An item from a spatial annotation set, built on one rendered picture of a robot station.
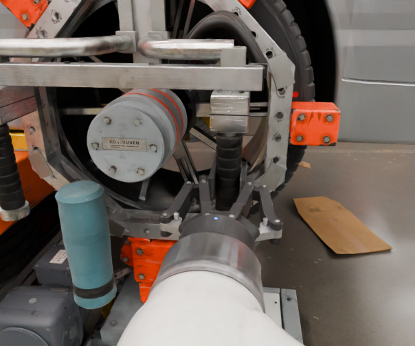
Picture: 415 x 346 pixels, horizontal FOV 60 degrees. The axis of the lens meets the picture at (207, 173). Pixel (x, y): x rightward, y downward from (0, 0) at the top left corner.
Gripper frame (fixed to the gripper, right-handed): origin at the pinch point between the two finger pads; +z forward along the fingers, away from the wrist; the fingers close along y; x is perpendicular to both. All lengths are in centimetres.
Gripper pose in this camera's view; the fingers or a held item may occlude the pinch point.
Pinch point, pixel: (228, 178)
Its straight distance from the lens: 50.8
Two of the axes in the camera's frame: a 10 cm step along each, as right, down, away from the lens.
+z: 1.2, -3.9, 9.1
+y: 9.9, 0.5, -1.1
